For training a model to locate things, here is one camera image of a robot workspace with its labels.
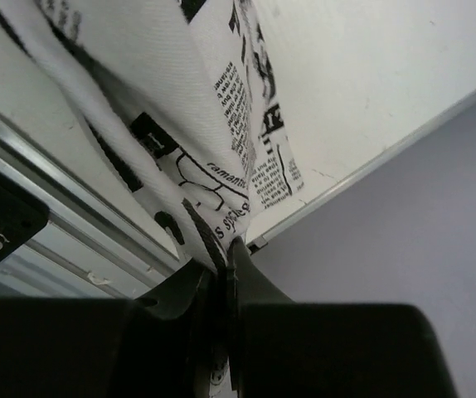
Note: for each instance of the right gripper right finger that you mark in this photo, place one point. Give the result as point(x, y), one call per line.
point(281, 348)

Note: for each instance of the aluminium mounting rail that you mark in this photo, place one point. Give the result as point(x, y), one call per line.
point(86, 249)

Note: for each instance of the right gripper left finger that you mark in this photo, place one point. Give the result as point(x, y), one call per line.
point(153, 346)

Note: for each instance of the newspaper print trousers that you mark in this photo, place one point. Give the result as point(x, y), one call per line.
point(182, 93)

